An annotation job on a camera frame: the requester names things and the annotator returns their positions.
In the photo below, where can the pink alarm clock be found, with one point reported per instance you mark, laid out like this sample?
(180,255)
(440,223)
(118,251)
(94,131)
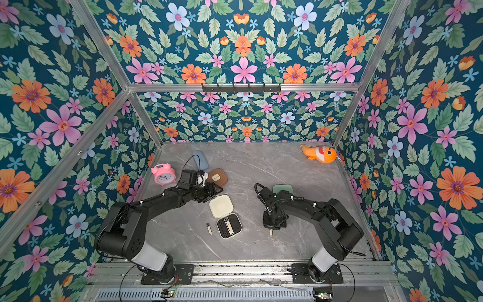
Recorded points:
(163,174)

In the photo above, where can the blue denim pouch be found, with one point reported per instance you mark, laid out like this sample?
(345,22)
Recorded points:
(200,160)

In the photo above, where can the cream clipper case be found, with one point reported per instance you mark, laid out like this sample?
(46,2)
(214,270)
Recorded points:
(222,207)

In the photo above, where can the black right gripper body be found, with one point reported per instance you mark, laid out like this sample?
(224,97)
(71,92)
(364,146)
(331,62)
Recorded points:
(273,220)

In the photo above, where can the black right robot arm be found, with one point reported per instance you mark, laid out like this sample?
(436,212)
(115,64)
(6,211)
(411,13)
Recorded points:
(337,229)

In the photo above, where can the small cream nail clipper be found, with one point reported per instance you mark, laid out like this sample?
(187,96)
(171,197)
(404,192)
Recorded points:
(209,228)

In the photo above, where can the brown clipper case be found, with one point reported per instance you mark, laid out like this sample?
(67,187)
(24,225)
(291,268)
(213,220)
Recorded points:
(218,176)

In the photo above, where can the orange clownfish plush toy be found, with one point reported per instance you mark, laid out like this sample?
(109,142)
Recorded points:
(322,154)

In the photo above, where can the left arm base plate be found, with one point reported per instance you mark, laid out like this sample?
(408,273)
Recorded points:
(168,274)

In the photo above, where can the aluminium front rail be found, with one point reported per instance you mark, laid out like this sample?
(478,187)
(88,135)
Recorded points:
(282,273)

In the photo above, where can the mint green clipper case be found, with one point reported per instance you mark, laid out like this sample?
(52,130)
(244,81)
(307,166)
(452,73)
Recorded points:
(282,187)

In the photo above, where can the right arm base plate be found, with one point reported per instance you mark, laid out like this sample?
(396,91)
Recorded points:
(309,274)

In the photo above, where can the black hook rail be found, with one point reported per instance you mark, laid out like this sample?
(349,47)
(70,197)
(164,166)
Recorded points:
(239,88)

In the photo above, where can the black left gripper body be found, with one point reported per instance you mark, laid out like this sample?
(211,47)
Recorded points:
(202,193)

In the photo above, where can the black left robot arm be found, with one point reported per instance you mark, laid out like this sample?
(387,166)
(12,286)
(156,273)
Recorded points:
(123,231)

